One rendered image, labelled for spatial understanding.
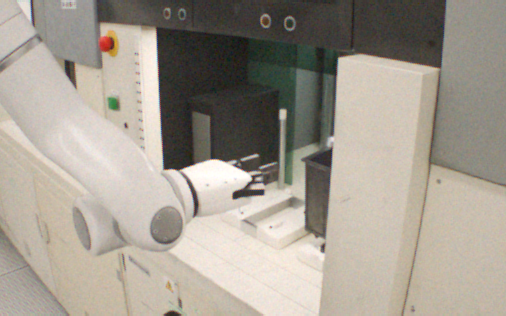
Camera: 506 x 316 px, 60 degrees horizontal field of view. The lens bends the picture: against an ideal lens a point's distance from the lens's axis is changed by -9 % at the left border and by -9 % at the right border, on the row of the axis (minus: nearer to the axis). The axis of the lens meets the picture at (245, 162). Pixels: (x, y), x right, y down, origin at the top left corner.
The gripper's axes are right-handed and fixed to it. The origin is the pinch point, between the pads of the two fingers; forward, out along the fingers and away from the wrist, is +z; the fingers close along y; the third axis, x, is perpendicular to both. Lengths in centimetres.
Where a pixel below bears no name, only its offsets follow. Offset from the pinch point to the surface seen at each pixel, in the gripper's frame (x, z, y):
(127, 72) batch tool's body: 9.8, 0.2, -46.3
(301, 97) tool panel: -12, 77, -62
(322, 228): -22.1, 23.6, -4.8
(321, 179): -10.2, 22.9, -5.5
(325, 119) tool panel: -20, 83, -56
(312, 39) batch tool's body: 22.2, 2.5, 8.4
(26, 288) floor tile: -119, -14, -168
